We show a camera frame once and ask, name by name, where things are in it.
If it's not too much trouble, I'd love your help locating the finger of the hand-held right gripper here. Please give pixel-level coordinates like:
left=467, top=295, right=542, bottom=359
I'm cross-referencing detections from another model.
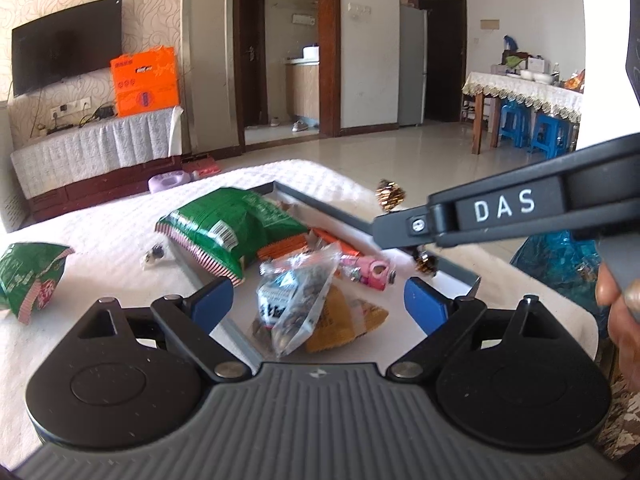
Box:
left=372, top=147, right=576, bottom=252

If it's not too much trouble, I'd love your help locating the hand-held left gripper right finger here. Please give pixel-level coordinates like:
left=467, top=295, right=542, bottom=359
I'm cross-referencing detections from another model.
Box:
left=386, top=276, right=558, bottom=382

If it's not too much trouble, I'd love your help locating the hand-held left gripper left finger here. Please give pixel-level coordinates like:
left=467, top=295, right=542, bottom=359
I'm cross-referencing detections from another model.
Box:
left=81, top=276, right=253, bottom=382

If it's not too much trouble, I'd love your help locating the grey shallow box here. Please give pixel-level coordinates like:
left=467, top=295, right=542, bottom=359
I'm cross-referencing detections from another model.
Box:
left=170, top=180, right=482, bottom=367

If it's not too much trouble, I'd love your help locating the green snack bag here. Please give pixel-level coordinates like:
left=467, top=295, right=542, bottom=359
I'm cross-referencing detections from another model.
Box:
left=0, top=242, right=76, bottom=324
left=155, top=187, right=311, bottom=286

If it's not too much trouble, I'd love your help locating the clear packet of dark snacks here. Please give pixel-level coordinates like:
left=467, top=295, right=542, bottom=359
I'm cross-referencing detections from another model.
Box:
left=252, top=245, right=346, bottom=359

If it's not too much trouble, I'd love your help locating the gold candy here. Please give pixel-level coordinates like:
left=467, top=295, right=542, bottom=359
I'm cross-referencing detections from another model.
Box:
left=376, top=178, right=440, bottom=277

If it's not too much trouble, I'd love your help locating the long orange-red snack packet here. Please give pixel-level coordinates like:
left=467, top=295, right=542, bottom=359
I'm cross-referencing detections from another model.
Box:
left=312, top=227, right=362, bottom=257

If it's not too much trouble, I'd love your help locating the person's right hand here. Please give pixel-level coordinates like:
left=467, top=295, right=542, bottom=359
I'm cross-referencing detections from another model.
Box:
left=595, top=260, right=640, bottom=382

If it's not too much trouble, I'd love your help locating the pink snack packet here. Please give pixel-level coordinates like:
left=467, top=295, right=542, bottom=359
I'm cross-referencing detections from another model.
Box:
left=340, top=255, right=396, bottom=291

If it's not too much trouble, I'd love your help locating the tan triangular snack packet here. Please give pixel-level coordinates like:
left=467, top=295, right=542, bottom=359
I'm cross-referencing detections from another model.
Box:
left=305, top=285, right=390, bottom=354

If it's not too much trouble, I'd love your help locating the blue plastic bag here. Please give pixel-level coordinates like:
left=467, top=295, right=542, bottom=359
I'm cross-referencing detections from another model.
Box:
left=510, top=230, right=601, bottom=307

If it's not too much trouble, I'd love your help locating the wooden dining table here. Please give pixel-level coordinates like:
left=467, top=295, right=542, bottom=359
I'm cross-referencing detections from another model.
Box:
left=461, top=71, right=583, bottom=155

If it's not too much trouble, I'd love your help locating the purple plastic bottle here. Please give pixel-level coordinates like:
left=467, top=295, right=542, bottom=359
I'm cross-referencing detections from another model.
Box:
left=148, top=171, right=193, bottom=194

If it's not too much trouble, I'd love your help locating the pink floor mat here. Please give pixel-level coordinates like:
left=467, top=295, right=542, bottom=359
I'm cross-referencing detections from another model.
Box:
left=182, top=157, right=221, bottom=177

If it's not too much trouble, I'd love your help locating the dark wooden television cabinet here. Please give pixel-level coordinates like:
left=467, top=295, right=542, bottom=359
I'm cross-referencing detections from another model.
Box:
left=30, top=155, right=187, bottom=221

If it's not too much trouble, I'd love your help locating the dark wooden door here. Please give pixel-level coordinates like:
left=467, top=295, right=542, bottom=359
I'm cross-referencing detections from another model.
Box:
left=417, top=0, right=468, bottom=123

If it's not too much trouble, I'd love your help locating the grey refrigerator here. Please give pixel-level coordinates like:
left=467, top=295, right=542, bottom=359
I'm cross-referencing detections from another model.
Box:
left=398, top=6, right=428, bottom=127

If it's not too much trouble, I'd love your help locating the cloth-covered TV cabinet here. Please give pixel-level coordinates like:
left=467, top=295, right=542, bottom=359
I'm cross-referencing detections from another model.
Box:
left=10, top=106, right=185, bottom=200

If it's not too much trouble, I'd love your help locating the person's patterned clothing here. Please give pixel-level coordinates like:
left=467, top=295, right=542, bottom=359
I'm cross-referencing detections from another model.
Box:
left=600, top=375, right=640, bottom=467

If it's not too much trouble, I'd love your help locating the orange gift box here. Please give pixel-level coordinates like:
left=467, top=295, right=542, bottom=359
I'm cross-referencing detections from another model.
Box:
left=110, top=46, right=182, bottom=117

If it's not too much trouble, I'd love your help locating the wooden kitchen counter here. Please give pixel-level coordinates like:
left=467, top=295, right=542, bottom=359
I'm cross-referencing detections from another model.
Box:
left=285, top=57, right=321, bottom=122

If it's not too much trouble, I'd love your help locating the black flat television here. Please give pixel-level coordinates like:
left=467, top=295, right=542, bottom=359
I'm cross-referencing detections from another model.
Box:
left=11, top=0, right=123, bottom=98

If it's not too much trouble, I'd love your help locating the white wall outlet strip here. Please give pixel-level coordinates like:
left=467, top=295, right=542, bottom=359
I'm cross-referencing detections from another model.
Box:
left=49, top=97, right=93, bottom=117

